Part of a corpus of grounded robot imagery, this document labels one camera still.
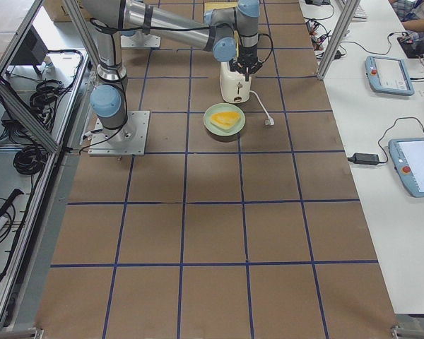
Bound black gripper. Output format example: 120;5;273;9
228;45;263;81

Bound white toaster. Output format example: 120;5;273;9
220;62;252;104

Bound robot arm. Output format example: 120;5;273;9
121;30;152;41
78;1;274;160

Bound light green plate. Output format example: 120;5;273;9
203;103;246;137

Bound triangular toast on plate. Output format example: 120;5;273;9
210;111;240;130

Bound wooden shelf board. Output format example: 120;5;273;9
204;1;237;12

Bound blue teach pendant far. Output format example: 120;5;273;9
365;56;415;96

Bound blue teach pendant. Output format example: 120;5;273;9
389;138;424;198
365;56;415;96

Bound black power adapter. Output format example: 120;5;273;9
347;153;380;165

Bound person at desk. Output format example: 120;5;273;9
389;0;424;49

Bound blue teach pendant near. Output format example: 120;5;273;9
389;138;424;198

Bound cardboard box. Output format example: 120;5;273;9
43;0;71;23

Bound white power cord with plug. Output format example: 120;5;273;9
249;90;277;129

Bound circuit boards with wires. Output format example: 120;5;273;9
305;17;332;51

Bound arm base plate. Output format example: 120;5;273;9
121;35;161;49
88;110;150;156

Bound aluminium frame post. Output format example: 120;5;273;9
317;0;360;80

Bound cable bundle on floor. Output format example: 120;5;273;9
0;47;84;177

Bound aluminium frame left side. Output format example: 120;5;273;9
0;1;90;336

